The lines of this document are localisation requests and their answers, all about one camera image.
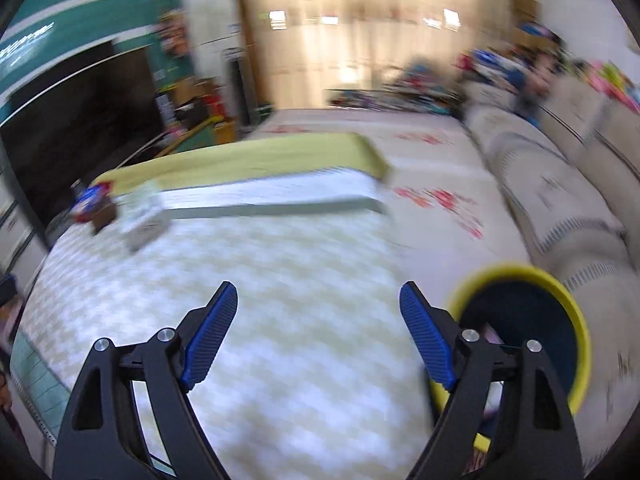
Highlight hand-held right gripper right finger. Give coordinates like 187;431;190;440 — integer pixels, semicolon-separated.
399;281;586;480

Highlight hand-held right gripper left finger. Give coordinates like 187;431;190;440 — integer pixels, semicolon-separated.
52;281;239;480

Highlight yellow trash bin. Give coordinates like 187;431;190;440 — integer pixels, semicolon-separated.
430;262;593;453

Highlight table with green patterned cloth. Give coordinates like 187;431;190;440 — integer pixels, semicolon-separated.
10;132;441;480

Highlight white box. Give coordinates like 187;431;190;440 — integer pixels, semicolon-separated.
117;187;171;253

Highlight beige sofa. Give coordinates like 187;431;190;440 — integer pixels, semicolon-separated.
460;75;640;480

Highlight red and blue packet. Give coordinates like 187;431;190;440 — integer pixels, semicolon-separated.
72;184;118;236

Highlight floral floor mat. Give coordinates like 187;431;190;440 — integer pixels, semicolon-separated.
245;105;531;266

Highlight set of beige sofa covers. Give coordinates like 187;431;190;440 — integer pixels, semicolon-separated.
470;80;640;431

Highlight cardboard boxes by television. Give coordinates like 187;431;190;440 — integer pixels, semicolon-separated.
155;80;236;146

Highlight pile of books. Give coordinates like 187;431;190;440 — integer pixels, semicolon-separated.
325;65;466;113

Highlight black television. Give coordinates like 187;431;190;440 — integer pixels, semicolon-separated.
0;40;166;231

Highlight blue suitcase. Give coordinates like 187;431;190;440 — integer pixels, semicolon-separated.
470;47;526;86

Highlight cream patterned curtain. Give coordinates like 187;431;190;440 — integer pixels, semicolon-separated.
235;0;521;111

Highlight artificial flower decoration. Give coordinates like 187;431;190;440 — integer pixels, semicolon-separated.
157;10;188;56

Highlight wooden door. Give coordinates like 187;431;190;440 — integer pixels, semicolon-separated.
237;0;273;111

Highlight pile of plush toys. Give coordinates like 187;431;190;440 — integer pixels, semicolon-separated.
570;57;640;111

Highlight cardboard boxes by sofa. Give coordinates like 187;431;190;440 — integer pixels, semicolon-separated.
510;0;543;48

